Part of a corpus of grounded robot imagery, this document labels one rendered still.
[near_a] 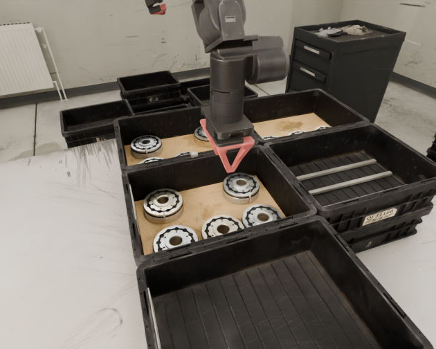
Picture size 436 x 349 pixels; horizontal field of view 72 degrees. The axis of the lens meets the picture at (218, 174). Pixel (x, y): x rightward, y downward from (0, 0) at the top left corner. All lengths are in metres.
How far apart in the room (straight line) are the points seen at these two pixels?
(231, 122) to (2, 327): 0.70
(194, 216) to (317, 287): 0.34
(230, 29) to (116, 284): 0.66
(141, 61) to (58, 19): 0.89
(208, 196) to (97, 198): 0.43
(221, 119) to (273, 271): 0.36
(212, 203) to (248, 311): 0.31
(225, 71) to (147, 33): 3.31
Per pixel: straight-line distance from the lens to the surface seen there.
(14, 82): 3.71
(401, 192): 0.84
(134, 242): 0.63
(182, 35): 3.88
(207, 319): 0.64
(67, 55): 3.72
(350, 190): 0.95
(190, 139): 1.10
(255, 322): 0.64
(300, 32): 2.41
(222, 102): 0.50
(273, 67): 0.51
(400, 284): 0.95
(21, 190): 1.27
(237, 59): 0.48
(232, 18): 0.48
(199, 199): 0.84
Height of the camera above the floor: 1.40
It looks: 38 degrees down
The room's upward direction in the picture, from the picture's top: straight up
